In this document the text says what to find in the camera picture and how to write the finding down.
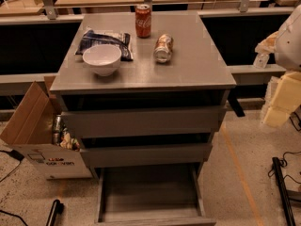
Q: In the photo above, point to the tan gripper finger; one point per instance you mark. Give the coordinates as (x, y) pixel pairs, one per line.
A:
(268, 45)

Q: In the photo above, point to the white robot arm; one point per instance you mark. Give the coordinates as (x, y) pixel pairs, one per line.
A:
(284, 44)

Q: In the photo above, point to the grey top drawer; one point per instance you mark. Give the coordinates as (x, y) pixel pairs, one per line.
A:
(144, 122)

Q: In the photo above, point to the grey middle drawer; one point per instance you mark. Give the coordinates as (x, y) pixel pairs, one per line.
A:
(146, 155)

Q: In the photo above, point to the red cola can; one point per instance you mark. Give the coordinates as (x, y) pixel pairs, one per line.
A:
(143, 20)

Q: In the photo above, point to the grey drawer cabinet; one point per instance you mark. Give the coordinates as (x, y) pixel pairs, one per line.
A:
(195, 76)

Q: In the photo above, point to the grey open bottom drawer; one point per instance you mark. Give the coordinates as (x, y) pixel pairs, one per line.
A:
(159, 195)

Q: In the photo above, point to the black bar on floor right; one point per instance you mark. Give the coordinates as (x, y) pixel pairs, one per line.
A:
(288, 212)

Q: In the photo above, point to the white bowl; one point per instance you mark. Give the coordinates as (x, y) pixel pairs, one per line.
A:
(103, 59)

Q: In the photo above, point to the blue white snack bag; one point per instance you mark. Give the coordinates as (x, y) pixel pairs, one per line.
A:
(121, 40)

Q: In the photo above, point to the cans and wrappers in box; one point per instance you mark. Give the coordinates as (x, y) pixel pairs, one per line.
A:
(62, 136)

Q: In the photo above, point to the open cardboard box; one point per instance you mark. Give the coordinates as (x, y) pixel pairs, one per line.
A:
(29, 132)

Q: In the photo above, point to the black handle on floor left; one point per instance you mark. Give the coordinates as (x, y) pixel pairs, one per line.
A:
(56, 209)

